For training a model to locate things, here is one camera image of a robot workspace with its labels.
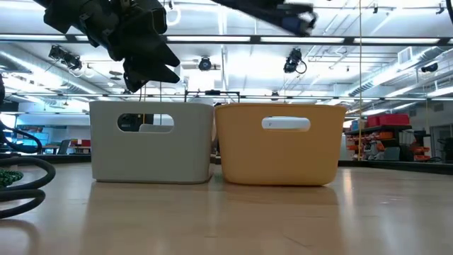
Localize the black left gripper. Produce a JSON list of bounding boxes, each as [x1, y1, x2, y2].
[[33, 0, 182, 94]]

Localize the black USB cable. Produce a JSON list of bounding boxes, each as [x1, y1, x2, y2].
[[0, 155, 57, 220]]

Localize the green braided USB cable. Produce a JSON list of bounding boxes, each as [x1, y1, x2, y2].
[[0, 169, 24, 189]]

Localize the grey plastic bin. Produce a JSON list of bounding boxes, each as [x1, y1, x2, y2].
[[88, 100, 216, 184]]

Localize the grey office chair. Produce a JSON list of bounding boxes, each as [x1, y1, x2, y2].
[[57, 139, 72, 156]]

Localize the blue monitor screen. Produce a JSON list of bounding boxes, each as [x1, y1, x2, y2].
[[15, 131, 50, 147]]

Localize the red storage bin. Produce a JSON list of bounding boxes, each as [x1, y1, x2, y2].
[[365, 113, 411, 129]]

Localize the yellow plastic bin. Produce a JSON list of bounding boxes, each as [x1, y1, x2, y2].
[[213, 103, 348, 187]]

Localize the small black ceiling fixture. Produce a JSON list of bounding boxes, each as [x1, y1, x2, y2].
[[420, 61, 440, 74]]

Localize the storage shelf rack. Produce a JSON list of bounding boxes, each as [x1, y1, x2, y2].
[[345, 113, 443, 163]]

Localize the black overhead frame bar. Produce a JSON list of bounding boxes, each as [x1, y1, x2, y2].
[[0, 33, 453, 46]]

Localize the white hanging cable loop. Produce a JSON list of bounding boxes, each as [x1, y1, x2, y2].
[[166, 6, 183, 27]]

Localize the black ceiling camera with cable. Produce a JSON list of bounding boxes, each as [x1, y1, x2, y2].
[[282, 47, 308, 75]]

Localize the round black ceiling camera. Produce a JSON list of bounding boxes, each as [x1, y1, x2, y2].
[[197, 56, 213, 72]]

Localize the black ceiling camera cluster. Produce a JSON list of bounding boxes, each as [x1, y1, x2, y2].
[[47, 44, 84, 72]]

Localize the thin black ceiling rail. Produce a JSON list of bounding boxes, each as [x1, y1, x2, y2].
[[10, 92, 453, 102]]

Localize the silver ventilation duct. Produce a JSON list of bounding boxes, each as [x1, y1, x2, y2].
[[348, 45, 453, 98]]

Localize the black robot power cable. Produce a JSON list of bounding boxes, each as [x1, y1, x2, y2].
[[0, 123, 44, 155]]

